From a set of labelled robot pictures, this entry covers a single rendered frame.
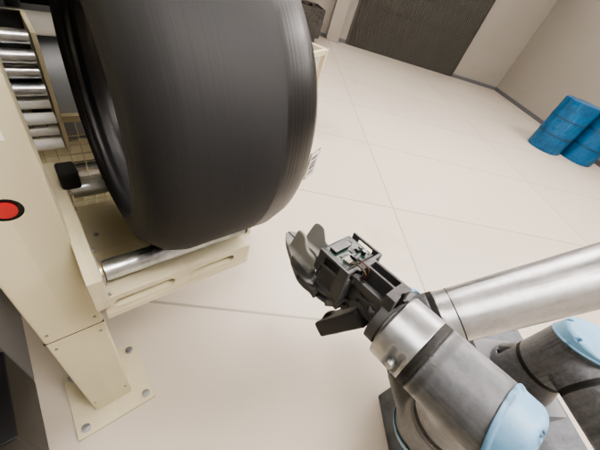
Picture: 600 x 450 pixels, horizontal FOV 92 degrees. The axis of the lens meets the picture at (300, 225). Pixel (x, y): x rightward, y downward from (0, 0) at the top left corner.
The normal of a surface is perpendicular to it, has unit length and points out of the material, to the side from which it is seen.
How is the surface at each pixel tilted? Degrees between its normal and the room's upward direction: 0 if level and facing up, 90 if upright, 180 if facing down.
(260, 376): 0
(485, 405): 36
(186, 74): 59
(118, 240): 0
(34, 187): 90
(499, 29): 90
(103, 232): 0
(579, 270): 42
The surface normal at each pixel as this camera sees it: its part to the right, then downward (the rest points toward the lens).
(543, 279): -0.44, -0.58
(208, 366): 0.26, -0.69
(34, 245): 0.60, 0.66
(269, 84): 0.65, 0.25
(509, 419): -0.16, -0.52
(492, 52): 0.03, 0.70
